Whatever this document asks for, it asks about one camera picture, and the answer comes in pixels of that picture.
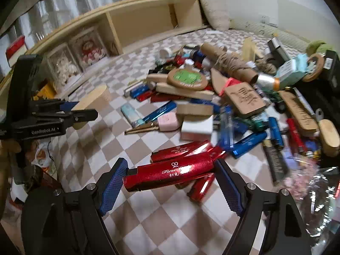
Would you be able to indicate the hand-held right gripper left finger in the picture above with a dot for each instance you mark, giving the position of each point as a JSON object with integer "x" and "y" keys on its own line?
{"x": 114, "y": 188}

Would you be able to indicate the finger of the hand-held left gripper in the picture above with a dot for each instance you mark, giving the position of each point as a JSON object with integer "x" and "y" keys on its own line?
{"x": 66, "y": 105}
{"x": 82, "y": 115}

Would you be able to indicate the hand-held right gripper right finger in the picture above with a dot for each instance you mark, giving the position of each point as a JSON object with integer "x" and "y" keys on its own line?
{"x": 229, "y": 191}

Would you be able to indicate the oval wooden block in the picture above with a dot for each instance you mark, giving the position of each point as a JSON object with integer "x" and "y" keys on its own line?
{"x": 97, "y": 97}

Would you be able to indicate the red glitter lighter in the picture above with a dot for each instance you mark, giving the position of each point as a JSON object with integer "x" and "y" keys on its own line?
{"x": 170, "y": 174}

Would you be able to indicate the person's left hand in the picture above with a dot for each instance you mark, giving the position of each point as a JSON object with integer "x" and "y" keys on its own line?
{"x": 8, "y": 150}

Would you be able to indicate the yellow box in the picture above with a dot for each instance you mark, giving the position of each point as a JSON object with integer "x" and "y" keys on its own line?
{"x": 45, "y": 90}

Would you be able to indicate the red and white box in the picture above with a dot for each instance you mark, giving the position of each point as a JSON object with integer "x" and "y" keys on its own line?
{"x": 16, "y": 50}

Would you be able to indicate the clear box of white flowers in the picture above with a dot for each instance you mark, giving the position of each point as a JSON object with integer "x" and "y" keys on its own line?
{"x": 63, "y": 65}

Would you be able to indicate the pile of lighters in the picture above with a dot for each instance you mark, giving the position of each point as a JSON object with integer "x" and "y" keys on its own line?
{"x": 248, "y": 143}

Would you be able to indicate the silver harmonica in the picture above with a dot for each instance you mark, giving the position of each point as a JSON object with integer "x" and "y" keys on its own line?
{"x": 132, "y": 89}

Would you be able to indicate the gold metal sticks bundle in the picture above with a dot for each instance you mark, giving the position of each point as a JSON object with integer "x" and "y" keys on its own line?
{"x": 142, "y": 128}

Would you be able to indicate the clear box of red plush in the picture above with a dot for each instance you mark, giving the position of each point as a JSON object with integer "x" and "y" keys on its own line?
{"x": 89, "y": 47}

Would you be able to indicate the checkered bed sheet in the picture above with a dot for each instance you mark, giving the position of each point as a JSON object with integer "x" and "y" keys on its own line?
{"x": 172, "y": 217}

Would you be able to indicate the white charger adapter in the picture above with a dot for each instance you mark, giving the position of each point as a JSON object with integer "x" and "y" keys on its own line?
{"x": 198, "y": 127}

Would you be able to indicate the bag of pink beads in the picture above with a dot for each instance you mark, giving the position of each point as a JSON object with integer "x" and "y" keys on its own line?
{"x": 301, "y": 176}

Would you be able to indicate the small pink case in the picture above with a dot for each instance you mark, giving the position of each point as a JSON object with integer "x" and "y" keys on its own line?
{"x": 168, "y": 120}

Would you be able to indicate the trapezoid wooden block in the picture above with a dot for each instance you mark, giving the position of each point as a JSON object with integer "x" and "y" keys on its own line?
{"x": 195, "y": 109}

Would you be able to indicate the carved wooden tag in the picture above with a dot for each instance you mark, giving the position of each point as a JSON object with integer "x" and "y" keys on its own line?
{"x": 245, "y": 99}

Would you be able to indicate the small white jar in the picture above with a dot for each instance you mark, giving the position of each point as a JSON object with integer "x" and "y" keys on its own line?
{"x": 166, "y": 53}

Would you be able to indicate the long carved wooden plaque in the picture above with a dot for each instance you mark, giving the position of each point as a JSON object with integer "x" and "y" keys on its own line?
{"x": 298, "y": 111}

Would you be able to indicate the long wooden stick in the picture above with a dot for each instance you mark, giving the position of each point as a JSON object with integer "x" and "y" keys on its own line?
{"x": 186, "y": 91}

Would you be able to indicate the white curtain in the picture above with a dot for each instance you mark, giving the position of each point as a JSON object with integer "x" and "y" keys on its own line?
{"x": 93, "y": 0}

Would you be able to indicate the wooden bedside shelf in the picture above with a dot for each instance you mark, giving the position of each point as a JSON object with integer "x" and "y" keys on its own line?
{"x": 143, "y": 24}

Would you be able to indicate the leaf-shaped wooden spatula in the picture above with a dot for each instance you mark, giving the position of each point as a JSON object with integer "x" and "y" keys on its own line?
{"x": 217, "y": 81}

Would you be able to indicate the round wooden frog coaster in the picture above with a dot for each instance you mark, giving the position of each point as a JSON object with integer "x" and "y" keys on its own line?
{"x": 187, "y": 78}

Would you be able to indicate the rounded wooden brush block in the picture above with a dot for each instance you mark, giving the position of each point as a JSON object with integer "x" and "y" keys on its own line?
{"x": 329, "y": 138}

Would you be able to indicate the silver roll with orange end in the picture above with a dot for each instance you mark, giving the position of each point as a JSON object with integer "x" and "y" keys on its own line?
{"x": 267, "y": 82}

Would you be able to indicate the cardboard tube with twine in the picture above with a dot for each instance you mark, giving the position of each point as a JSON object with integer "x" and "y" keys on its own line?
{"x": 233, "y": 63}

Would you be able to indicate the light blue carton box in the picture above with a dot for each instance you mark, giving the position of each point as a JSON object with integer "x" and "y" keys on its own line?
{"x": 290, "y": 70}

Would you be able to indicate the upright pale wooden block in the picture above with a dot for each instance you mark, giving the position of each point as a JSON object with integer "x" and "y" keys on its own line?
{"x": 251, "y": 47}

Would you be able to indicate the black and white box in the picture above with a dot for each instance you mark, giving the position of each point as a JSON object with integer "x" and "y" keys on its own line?
{"x": 277, "y": 49}

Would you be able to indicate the round wooden cartoon coaster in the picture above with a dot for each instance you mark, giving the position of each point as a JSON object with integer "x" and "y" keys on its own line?
{"x": 314, "y": 67}

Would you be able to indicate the black carton box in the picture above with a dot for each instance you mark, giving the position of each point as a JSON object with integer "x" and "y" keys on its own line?
{"x": 332, "y": 66}

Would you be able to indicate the long quilted bolster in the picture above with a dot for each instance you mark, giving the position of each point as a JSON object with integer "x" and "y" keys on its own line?
{"x": 279, "y": 35}

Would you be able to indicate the white fluffy pillow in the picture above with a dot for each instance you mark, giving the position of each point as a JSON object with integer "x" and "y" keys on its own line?
{"x": 215, "y": 12}

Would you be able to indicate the green plush toy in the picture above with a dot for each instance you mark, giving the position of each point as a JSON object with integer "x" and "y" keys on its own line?
{"x": 317, "y": 46}

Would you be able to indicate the wall socket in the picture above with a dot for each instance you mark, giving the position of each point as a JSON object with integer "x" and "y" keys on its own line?
{"x": 264, "y": 19}

